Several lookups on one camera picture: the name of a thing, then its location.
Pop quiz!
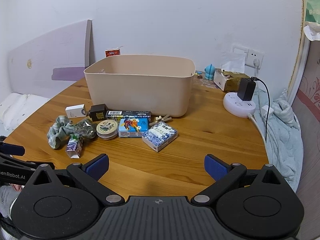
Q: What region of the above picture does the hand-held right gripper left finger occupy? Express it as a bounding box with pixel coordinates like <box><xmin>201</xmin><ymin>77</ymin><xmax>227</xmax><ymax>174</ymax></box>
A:
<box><xmin>24</xmin><ymin>154</ymin><xmax>125</xmax><ymax>207</ymax></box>

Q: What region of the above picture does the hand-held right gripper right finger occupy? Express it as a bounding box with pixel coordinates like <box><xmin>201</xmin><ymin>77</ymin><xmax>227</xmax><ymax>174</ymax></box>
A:
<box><xmin>191</xmin><ymin>154</ymin><xmax>295</xmax><ymax>205</ymax></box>

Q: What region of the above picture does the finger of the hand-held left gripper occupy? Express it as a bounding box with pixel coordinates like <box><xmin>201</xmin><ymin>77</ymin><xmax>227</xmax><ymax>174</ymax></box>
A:
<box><xmin>0</xmin><ymin>141</ymin><xmax>26</xmax><ymax>156</ymax></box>

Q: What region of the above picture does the person's left forearm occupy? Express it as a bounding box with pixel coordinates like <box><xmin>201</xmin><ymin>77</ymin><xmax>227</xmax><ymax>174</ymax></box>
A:
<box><xmin>0</xmin><ymin>183</ymin><xmax>23</xmax><ymax>222</ymax></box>

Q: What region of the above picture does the purple small carton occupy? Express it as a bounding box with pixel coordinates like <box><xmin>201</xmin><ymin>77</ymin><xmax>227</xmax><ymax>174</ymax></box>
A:
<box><xmin>65</xmin><ymin>133</ymin><xmax>85</xmax><ymax>159</ymax></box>

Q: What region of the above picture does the round metal tin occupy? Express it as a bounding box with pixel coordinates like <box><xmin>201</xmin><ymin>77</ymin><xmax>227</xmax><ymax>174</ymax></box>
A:
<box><xmin>96</xmin><ymin>119</ymin><xmax>119</xmax><ymax>139</ymax></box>

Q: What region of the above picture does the white pillow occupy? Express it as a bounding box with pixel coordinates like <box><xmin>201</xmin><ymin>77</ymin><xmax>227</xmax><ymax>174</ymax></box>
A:
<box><xmin>0</xmin><ymin>92</ymin><xmax>51</xmax><ymax>132</ymax></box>

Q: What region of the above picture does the shiny green foil packet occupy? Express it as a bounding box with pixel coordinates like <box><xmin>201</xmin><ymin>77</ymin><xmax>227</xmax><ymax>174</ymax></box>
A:
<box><xmin>73</xmin><ymin>118</ymin><xmax>98</xmax><ymax>139</ymax></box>

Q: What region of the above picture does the blue colourful box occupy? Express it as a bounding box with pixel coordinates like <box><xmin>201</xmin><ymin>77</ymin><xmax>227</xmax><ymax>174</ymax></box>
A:
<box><xmin>117</xmin><ymin>118</ymin><xmax>150</xmax><ymax>138</ymax></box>

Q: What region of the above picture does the dark box with gold print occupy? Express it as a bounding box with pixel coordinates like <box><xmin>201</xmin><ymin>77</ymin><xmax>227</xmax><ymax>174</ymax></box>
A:
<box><xmin>88</xmin><ymin>104</ymin><xmax>109</xmax><ymax>123</ymax></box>

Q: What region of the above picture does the small white box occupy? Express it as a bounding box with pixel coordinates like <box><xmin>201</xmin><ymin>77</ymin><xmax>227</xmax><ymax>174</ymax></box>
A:
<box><xmin>65</xmin><ymin>104</ymin><xmax>87</xmax><ymax>119</ymax></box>

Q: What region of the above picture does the long dark box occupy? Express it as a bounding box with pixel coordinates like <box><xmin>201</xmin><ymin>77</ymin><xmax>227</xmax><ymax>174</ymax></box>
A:
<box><xmin>105</xmin><ymin>110</ymin><xmax>152</xmax><ymax>121</ymax></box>

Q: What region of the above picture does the blue white patterned tissue pack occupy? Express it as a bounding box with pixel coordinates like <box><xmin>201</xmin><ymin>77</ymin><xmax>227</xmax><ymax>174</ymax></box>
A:
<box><xmin>141</xmin><ymin>121</ymin><xmax>179</xmax><ymax>153</ymax></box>

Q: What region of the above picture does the round white power strip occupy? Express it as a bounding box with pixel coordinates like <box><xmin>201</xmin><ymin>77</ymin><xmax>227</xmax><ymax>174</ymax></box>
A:
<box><xmin>223</xmin><ymin>92</ymin><xmax>257</xmax><ymax>118</ymax></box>

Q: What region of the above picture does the light blue blanket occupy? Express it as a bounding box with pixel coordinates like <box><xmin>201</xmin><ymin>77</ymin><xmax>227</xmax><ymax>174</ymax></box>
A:
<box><xmin>252</xmin><ymin>88</ymin><xmax>304</xmax><ymax>193</ymax></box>

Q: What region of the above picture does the small white charger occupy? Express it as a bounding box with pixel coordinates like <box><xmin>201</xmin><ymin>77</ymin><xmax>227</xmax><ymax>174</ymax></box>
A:
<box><xmin>261</xmin><ymin>106</ymin><xmax>275</xmax><ymax>118</ymax></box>

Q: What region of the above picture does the black power adapter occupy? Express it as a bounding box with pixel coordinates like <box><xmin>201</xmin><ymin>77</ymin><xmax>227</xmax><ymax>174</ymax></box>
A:
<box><xmin>237</xmin><ymin>78</ymin><xmax>257</xmax><ymax>101</ymax></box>

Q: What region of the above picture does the beige plastic storage bin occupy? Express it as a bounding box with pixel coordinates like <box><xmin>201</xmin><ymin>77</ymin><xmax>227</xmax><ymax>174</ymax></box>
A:
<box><xmin>84</xmin><ymin>54</ymin><xmax>196</xmax><ymax>118</ymax></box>

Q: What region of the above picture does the gold and white tissue box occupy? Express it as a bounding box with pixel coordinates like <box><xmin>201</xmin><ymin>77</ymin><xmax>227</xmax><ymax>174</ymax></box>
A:
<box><xmin>213</xmin><ymin>68</ymin><xmax>253</xmax><ymax>92</ymax></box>

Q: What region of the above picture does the blue toy figurine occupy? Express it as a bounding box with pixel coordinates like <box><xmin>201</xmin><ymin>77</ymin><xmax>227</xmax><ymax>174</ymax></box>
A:
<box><xmin>205</xmin><ymin>63</ymin><xmax>216</xmax><ymax>81</ymax></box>

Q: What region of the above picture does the pale purple headboard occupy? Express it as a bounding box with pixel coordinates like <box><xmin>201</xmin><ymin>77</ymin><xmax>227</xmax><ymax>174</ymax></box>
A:
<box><xmin>7</xmin><ymin>19</ymin><xmax>93</xmax><ymax>101</ymax></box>

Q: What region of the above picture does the white tissue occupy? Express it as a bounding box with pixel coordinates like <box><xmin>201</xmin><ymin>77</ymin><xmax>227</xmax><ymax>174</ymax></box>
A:
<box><xmin>221</xmin><ymin>52</ymin><xmax>246</xmax><ymax>73</ymax></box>

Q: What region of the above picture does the floral patterned board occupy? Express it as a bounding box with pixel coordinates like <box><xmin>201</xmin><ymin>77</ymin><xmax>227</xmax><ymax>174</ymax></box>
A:
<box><xmin>287</xmin><ymin>25</ymin><xmax>320</xmax><ymax>233</ymax></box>

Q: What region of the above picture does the green tissue pack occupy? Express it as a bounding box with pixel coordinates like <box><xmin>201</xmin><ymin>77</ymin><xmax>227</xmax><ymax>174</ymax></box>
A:
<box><xmin>303</xmin><ymin>0</ymin><xmax>320</xmax><ymax>41</ymax></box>

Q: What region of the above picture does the white power cable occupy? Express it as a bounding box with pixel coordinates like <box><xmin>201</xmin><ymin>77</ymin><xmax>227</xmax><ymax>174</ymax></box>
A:
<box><xmin>247</xmin><ymin>113</ymin><xmax>267</xmax><ymax>141</ymax></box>

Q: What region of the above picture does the black cable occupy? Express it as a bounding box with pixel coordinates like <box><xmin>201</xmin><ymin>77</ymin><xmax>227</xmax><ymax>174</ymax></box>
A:
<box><xmin>251</xmin><ymin>77</ymin><xmax>271</xmax><ymax>142</ymax></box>

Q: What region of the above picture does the white wall switch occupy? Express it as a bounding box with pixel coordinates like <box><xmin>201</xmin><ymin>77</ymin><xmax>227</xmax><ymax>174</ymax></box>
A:
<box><xmin>231</xmin><ymin>44</ymin><xmax>249</xmax><ymax>63</ymax></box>

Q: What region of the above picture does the white wall socket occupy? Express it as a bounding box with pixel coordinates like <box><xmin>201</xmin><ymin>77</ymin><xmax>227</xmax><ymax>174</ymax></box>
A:
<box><xmin>246</xmin><ymin>48</ymin><xmax>264</xmax><ymax>70</ymax></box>

